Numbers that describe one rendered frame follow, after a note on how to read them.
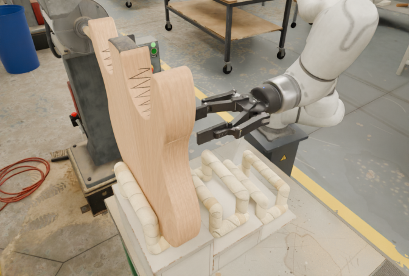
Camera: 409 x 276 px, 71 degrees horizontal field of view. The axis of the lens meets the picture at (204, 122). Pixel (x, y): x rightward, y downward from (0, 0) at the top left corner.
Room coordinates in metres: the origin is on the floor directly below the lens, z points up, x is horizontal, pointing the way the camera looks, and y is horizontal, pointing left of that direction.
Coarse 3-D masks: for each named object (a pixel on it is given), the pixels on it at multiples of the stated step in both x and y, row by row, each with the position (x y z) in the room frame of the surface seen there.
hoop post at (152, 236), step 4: (156, 224) 0.33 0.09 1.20; (144, 228) 0.32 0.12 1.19; (148, 228) 0.32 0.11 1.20; (152, 228) 0.32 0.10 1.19; (156, 228) 0.32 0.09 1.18; (144, 232) 0.32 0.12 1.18; (148, 232) 0.32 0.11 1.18; (152, 232) 0.32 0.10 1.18; (156, 232) 0.32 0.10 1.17; (148, 236) 0.32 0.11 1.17; (152, 236) 0.32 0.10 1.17; (156, 236) 0.32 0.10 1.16; (160, 236) 0.33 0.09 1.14; (148, 240) 0.32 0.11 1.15; (152, 240) 0.32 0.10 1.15; (156, 240) 0.32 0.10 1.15; (148, 244) 0.32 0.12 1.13; (152, 244) 0.32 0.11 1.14; (148, 248) 0.32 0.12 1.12
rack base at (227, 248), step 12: (216, 180) 0.59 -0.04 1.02; (216, 192) 0.55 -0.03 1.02; (228, 192) 0.55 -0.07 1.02; (228, 204) 0.50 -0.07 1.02; (204, 216) 0.46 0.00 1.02; (228, 216) 0.46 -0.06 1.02; (252, 216) 0.46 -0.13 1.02; (240, 228) 0.43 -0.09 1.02; (252, 228) 0.43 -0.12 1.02; (216, 240) 0.39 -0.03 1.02; (228, 240) 0.39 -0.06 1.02; (240, 240) 0.40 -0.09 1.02; (252, 240) 0.42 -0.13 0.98; (216, 252) 0.36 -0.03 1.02; (228, 252) 0.38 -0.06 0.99; (240, 252) 0.40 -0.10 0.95; (216, 264) 0.36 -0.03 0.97
